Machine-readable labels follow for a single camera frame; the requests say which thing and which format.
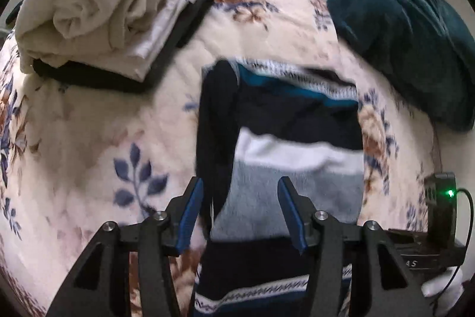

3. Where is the striped knit sweater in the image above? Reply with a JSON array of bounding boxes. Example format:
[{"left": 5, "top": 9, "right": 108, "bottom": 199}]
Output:
[{"left": 191, "top": 57, "right": 366, "bottom": 317}]

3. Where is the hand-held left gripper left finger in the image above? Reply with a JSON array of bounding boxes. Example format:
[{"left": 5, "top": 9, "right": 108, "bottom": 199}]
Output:
[{"left": 46, "top": 176, "right": 205, "bottom": 317}]

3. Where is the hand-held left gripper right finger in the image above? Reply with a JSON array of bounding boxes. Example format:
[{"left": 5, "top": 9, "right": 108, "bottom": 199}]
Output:
[{"left": 278, "top": 176, "right": 435, "bottom": 317}]

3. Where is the white satin folded garment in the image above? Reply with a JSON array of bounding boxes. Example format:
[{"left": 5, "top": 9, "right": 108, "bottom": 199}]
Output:
[{"left": 132, "top": 0, "right": 201, "bottom": 82}]

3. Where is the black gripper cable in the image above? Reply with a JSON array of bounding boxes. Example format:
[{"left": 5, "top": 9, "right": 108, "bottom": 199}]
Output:
[{"left": 432, "top": 187, "right": 475, "bottom": 303}]

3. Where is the person's right hand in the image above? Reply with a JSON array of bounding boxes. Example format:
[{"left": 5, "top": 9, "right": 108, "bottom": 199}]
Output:
[{"left": 423, "top": 265, "right": 464, "bottom": 299}]

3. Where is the floral blanket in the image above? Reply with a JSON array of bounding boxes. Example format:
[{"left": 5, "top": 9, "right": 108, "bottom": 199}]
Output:
[{"left": 0, "top": 0, "right": 468, "bottom": 317}]

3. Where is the black folded garment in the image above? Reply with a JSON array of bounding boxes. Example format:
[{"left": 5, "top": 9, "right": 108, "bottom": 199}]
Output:
[{"left": 31, "top": 0, "right": 214, "bottom": 95}]

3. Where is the teal plush blanket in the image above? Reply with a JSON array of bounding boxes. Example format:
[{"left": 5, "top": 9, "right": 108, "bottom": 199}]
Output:
[{"left": 297, "top": 0, "right": 475, "bottom": 132}]

